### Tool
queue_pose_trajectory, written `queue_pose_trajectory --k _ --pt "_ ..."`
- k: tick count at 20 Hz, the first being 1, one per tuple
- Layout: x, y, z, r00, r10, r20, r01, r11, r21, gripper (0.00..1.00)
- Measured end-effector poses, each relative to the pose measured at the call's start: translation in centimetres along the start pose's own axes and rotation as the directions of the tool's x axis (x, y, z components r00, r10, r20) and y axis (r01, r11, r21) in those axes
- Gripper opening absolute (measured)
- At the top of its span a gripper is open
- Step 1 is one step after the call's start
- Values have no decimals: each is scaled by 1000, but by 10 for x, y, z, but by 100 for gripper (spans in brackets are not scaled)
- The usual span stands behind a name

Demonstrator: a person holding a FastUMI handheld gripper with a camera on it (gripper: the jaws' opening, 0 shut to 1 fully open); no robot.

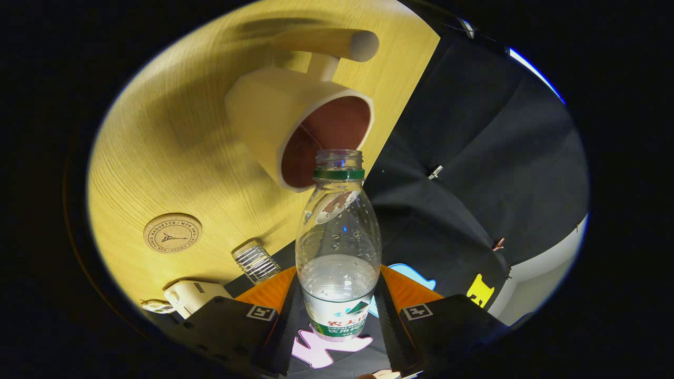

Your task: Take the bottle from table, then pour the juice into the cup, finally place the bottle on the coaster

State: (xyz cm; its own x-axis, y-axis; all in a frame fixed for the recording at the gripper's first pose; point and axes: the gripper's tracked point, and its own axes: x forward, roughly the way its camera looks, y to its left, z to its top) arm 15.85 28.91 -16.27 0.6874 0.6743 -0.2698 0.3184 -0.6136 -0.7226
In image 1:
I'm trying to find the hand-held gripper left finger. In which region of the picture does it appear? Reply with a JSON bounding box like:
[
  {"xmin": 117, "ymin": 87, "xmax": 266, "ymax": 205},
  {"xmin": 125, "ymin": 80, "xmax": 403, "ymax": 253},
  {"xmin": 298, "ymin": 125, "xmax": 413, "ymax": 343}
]
[{"xmin": 168, "ymin": 266, "xmax": 303, "ymax": 377}]

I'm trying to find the white toaster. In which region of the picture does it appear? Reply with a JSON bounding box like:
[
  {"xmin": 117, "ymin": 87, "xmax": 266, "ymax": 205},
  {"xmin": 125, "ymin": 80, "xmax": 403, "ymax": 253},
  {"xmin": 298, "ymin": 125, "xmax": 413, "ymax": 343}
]
[{"xmin": 163, "ymin": 280, "xmax": 233, "ymax": 320}]

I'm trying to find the white divided seed dish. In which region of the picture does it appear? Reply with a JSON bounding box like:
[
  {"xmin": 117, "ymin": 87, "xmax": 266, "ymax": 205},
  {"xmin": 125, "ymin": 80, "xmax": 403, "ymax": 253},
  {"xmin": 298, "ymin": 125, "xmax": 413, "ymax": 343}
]
[{"xmin": 140, "ymin": 299, "xmax": 175, "ymax": 314}]

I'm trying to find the wooden table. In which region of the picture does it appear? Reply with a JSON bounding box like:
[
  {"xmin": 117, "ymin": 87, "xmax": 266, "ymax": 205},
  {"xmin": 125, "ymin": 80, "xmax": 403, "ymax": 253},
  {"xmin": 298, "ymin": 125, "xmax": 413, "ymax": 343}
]
[{"xmin": 87, "ymin": 0, "xmax": 441, "ymax": 322}]

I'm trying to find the clear plastic juice bottle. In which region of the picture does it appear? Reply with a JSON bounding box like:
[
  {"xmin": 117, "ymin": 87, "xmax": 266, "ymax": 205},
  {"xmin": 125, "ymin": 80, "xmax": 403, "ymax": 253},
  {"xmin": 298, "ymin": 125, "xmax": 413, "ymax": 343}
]
[{"xmin": 295, "ymin": 149, "xmax": 382, "ymax": 342}]

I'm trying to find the round cork coaster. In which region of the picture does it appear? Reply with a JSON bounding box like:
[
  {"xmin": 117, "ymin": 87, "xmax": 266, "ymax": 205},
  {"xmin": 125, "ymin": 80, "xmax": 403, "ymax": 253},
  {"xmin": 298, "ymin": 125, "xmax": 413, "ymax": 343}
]
[{"xmin": 143, "ymin": 213, "xmax": 203, "ymax": 254}]

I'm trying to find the clear ribbed glass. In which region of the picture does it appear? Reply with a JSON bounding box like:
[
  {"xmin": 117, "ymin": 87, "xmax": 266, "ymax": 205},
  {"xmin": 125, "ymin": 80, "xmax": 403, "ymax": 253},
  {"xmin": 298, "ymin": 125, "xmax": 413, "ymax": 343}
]
[{"xmin": 231, "ymin": 238, "xmax": 282, "ymax": 285}]

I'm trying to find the black backdrop cloth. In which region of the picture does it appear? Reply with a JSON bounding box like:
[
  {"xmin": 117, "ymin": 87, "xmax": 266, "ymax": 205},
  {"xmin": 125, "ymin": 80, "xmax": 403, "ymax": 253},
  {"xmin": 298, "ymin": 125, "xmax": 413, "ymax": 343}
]
[{"xmin": 226, "ymin": 21, "xmax": 589, "ymax": 379}]

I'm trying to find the cream cup with wooden handle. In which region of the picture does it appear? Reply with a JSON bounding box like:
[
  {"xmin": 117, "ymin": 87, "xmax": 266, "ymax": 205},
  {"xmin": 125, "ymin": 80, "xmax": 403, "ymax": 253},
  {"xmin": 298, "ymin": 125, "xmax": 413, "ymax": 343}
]
[{"xmin": 225, "ymin": 27, "xmax": 380, "ymax": 192}]

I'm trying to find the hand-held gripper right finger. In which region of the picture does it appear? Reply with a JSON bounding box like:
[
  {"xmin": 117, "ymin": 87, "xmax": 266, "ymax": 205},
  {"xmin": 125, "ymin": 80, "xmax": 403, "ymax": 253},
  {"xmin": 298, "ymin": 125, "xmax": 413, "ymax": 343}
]
[{"xmin": 375, "ymin": 265, "xmax": 509, "ymax": 375}]

